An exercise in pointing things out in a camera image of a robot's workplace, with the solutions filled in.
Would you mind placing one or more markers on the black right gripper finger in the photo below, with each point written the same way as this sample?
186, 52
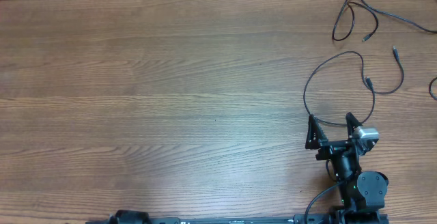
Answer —
315, 135
352, 124

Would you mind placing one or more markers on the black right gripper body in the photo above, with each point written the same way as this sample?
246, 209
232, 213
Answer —
331, 147

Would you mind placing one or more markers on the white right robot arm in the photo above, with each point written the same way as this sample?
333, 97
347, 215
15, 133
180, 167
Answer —
362, 192

